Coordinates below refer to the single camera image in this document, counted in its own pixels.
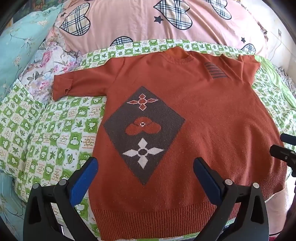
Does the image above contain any white pink floral pillow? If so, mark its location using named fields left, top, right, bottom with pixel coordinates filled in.
left=20, top=38, right=81, bottom=105

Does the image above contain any white cable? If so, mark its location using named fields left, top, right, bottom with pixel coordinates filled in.
left=270, top=37, right=282, bottom=61

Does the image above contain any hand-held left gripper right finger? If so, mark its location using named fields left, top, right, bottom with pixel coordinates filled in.
left=194, top=158, right=270, bottom=241

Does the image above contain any teal floral pillow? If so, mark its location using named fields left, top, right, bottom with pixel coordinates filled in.
left=0, top=3, right=64, bottom=98

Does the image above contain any orange knit sweater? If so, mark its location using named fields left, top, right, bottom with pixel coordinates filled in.
left=53, top=46, right=288, bottom=240

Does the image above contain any pink quilt with plaid hearts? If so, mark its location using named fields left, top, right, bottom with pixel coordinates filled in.
left=53, top=0, right=269, bottom=58

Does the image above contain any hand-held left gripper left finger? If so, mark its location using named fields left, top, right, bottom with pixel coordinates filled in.
left=23, top=157, right=99, bottom=241

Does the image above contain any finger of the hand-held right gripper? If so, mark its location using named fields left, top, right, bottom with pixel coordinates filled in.
left=269, top=145, right=296, bottom=164
left=280, top=133, right=296, bottom=146

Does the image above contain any green checked bedsheet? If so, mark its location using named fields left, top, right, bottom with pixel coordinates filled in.
left=0, top=39, right=296, bottom=241

